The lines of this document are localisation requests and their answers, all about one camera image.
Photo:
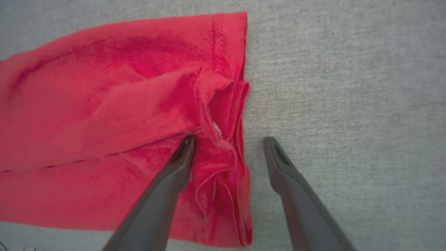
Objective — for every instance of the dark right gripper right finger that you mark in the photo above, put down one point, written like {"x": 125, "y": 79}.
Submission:
{"x": 303, "y": 216}

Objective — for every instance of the red and white basketball jersey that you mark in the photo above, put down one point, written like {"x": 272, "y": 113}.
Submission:
{"x": 87, "y": 122}

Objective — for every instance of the grey fabric sofa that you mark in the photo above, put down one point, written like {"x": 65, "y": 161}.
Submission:
{"x": 348, "y": 104}

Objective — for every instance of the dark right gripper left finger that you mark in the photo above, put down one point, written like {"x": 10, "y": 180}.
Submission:
{"x": 160, "y": 209}

